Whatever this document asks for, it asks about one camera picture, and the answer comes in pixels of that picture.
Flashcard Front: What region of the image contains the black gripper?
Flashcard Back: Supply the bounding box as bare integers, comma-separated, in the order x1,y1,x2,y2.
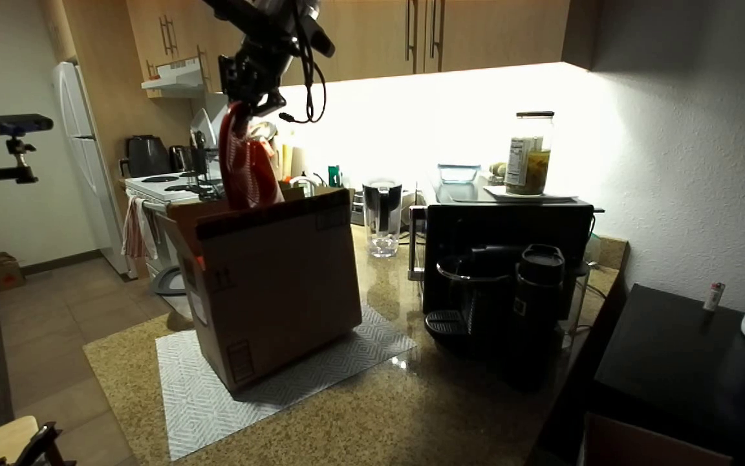
218,36,297,116

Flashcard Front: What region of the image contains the brown cardboard box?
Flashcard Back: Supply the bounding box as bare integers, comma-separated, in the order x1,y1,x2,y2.
167,190,362,394

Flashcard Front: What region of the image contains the small brown floor box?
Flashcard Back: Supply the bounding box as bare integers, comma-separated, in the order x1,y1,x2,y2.
0,252,23,291

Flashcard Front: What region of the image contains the black microwave oven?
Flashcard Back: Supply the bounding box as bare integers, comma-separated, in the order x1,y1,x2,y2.
410,196,595,314

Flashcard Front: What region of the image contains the white range hood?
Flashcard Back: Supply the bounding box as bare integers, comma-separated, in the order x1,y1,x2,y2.
141,56,205,99

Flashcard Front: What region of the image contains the black kettle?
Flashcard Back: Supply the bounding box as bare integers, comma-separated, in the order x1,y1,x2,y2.
121,134,172,175

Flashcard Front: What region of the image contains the white refrigerator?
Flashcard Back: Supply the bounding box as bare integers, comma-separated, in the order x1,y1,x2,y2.
54,63,130,276

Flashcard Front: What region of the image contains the clear water filter pitcher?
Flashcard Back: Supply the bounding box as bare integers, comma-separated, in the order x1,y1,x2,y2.
362,179,401,258

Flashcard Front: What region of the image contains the white stove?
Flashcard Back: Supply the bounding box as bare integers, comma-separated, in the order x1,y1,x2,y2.
124,170,221,298

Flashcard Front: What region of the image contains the glass jar on microwave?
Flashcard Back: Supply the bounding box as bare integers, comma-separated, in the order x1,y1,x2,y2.
507,111,555,194

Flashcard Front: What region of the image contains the black coffee machine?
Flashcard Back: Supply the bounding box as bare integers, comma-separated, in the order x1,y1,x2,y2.
421,240,574,390

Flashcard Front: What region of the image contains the white patterned placemat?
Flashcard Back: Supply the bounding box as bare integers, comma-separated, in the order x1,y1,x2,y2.
152,306,420,463

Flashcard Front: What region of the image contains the black side table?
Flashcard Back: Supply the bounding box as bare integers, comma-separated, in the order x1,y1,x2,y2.
590,286,745,466

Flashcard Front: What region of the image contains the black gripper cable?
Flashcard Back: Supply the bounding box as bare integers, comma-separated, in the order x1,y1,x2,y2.
278,0,340,126

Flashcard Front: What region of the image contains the black camera on tripod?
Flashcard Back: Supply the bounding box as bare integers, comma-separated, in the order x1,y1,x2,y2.
0,111,57,190

